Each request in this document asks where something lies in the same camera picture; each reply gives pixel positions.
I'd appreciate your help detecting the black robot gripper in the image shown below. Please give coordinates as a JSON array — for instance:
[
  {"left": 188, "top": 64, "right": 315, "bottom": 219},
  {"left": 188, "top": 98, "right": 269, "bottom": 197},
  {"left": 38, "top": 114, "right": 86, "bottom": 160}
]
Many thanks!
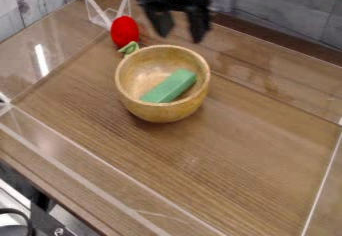
[{"left": 137, "top": 0, "right": 211, "bottom": 43}]

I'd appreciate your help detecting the brown wooden bowl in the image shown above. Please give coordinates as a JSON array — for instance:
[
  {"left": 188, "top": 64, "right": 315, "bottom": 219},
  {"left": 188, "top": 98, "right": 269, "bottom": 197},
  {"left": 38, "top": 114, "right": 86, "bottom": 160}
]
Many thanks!
[{"left": 114, "top": 44, "right": 211, "bottom": 123}]

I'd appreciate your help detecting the green rectangular block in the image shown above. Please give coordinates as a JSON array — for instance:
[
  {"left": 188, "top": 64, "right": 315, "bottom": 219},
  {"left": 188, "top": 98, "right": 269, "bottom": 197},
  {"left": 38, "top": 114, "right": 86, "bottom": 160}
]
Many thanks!
[{"left": 140, "top": 69, "right": 196, "bottom": 103}]

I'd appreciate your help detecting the red felt strawberry toy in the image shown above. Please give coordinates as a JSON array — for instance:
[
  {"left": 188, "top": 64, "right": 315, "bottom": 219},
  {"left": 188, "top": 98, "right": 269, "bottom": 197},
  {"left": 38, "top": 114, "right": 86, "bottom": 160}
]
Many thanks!
[{"left": 109, "top": 16, "right": 140, "bottom": 56}]

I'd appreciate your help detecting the clear acrylic triangular bracket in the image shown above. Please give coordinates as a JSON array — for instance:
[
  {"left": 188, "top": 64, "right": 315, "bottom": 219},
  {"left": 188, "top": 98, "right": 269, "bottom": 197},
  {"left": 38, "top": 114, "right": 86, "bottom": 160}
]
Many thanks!
[{"left": 84, "top": 0, "right": 132, "bottom": 30}]

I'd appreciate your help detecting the clear acrylic tray enclosure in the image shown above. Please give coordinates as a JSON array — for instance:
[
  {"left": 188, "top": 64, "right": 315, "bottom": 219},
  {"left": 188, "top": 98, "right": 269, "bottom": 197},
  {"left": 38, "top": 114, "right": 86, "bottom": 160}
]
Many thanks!
[{"left": 0, "top": 0, "right": 342, "bottom": 236}]

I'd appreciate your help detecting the black metal bracket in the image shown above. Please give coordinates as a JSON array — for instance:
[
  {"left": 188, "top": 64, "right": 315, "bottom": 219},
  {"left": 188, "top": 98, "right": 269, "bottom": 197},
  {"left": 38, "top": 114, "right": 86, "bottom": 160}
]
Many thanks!
[{"left": 28, "top": 201, "right": 77, "bottom": 236}]

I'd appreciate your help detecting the black cable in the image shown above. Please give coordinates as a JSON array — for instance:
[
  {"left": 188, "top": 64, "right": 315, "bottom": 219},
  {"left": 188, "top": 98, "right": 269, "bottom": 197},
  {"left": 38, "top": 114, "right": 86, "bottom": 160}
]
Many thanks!
[{"left": 0, "top": 207, "right": 34, "bottom": 236}]

